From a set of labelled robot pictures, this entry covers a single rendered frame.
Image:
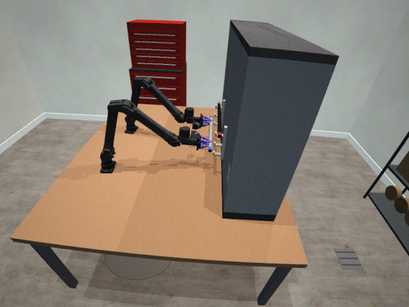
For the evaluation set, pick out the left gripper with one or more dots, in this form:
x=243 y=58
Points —
x=204 y=121

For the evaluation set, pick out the black metal bar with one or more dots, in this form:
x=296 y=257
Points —
x=219 y=120

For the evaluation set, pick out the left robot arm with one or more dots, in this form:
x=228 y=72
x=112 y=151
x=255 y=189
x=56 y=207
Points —
x=178 y=115

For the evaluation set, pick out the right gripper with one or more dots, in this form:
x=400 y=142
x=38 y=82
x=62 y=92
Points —
x=199 y=142

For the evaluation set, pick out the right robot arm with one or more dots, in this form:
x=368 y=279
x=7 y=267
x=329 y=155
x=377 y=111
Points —
x=124 y=106

